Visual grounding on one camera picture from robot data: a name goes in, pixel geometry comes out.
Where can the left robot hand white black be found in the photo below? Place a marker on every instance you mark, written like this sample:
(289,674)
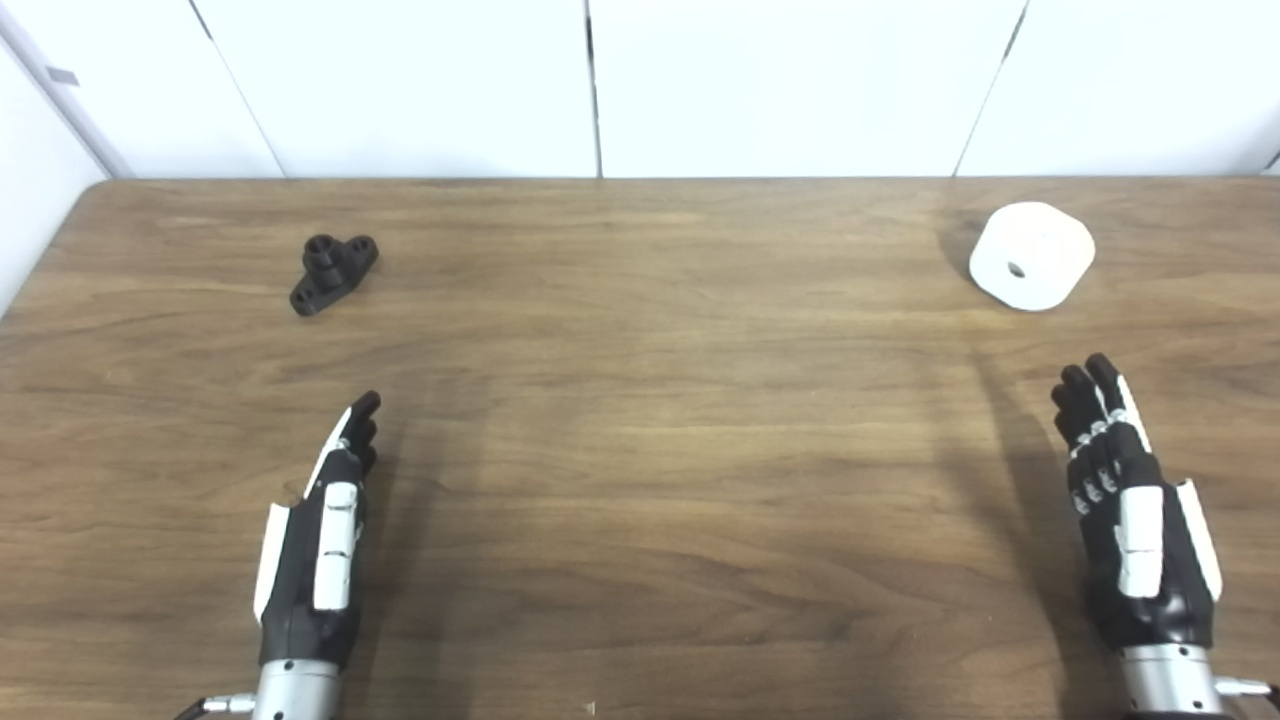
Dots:
(300,590)

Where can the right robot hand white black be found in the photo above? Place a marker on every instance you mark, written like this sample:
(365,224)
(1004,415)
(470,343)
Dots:
(1150,590)

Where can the black flanged holder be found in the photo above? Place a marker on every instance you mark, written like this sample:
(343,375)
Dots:
(330,272)

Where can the round white piece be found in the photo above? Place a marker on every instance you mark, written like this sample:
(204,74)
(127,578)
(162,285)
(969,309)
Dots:
(1040,250)

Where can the grey wall tag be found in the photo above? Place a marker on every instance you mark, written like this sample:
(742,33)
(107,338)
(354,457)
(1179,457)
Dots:
(62,76)

